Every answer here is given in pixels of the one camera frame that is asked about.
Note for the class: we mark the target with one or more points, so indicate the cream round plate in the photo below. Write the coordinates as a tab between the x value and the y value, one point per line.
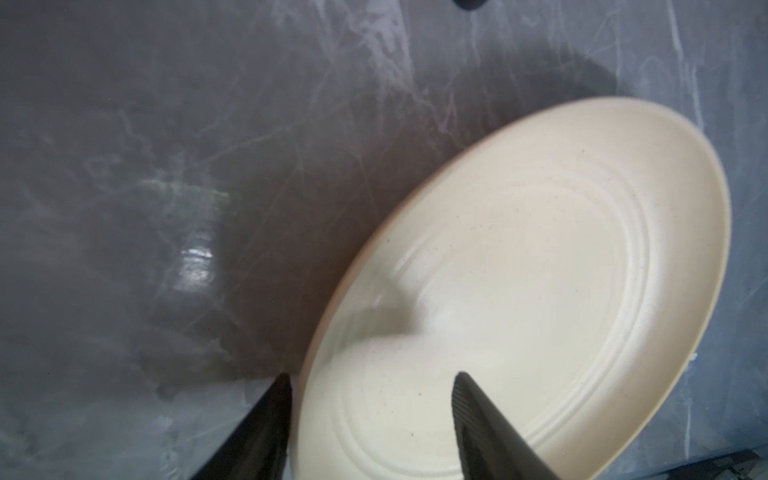
569	263

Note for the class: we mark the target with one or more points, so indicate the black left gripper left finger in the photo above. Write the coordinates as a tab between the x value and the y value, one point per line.
257	448

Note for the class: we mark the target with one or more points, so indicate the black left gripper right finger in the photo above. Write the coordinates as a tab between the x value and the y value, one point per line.
489	447

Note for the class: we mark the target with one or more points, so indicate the steel wire dish rack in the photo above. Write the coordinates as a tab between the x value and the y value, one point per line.
469	5

